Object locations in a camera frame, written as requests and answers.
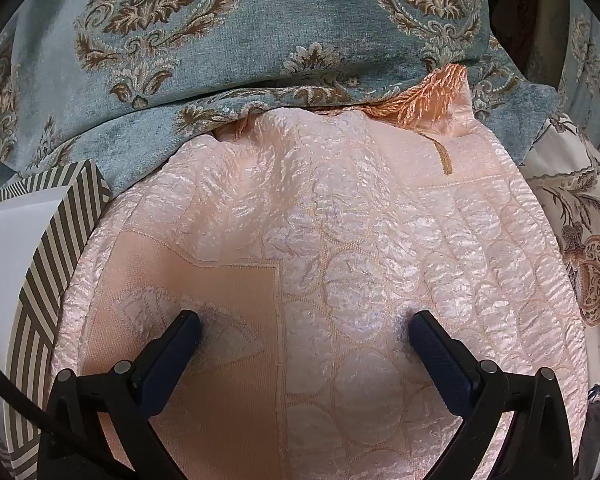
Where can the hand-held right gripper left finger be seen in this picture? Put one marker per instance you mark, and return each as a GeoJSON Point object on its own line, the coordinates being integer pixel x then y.
{"type": "Point", "coordinates": [172, 355]}

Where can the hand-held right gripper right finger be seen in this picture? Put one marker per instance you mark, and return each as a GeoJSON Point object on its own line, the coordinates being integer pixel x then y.
{"type": "Point", "coordinates": [432, 355]}

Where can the striped box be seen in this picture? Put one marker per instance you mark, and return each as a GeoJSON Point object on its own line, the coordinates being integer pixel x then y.
{"type": "Point", "coordinates": [35, 285]}

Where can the pink quilted blanket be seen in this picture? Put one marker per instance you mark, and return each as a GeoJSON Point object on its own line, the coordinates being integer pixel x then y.
{"type": "Point", "coordinates": [355, 235]}

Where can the cream floral cloth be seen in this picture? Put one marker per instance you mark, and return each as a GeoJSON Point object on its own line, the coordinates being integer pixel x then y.
{"type": "Point", "coordinates": [575, 200]}

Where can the blue damask sofa cover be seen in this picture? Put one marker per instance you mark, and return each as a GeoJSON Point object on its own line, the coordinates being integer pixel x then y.
{"type": "Point", "coordinates": [585, 70]}

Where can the teal damask pillow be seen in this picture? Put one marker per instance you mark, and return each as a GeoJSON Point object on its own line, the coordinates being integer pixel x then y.
{"type": "Point", "coordinates": [260, 35]}

